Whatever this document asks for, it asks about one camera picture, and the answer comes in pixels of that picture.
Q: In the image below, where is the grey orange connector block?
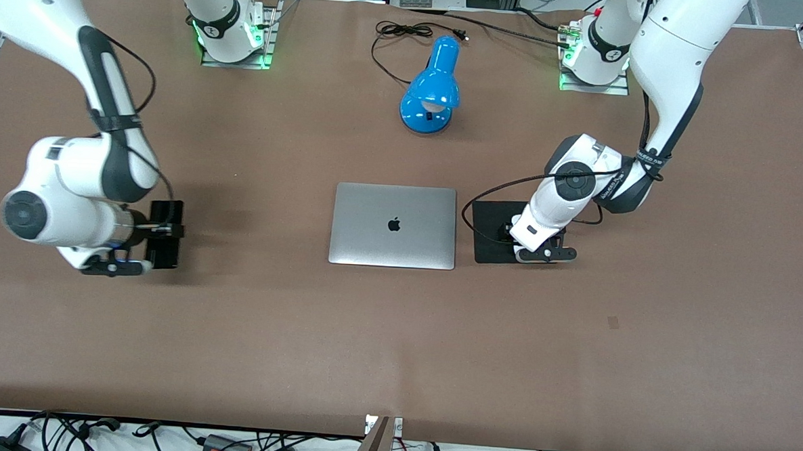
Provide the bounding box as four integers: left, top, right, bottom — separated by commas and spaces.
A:
200, 433, 255, 451

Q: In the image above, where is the black lamp power cord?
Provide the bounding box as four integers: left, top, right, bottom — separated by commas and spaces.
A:
370, 20, 470, 88

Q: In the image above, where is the blue desk lamp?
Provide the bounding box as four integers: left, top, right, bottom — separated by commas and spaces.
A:
398, 34, 463, 136

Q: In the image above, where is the black mouse pad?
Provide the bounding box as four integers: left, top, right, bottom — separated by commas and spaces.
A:
470, 198, 563, 267

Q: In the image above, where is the metal stand bracket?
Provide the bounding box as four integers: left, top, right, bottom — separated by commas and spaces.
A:
364, 414, 405, 437

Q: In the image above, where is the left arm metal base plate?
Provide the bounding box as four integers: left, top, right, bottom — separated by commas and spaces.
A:
558, 19, 633, 96

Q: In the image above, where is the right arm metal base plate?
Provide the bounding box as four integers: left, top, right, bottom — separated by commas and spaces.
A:
200, 0, 280, 70

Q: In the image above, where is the thick black base cable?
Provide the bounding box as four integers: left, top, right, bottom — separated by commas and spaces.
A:
406, 7, 574, 49

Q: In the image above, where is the silver closed laptop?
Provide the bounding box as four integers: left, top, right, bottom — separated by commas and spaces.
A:
328, 181, 459, 271

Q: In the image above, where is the black smartphone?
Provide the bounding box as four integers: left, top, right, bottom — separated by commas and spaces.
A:
146, 200, 185, 271

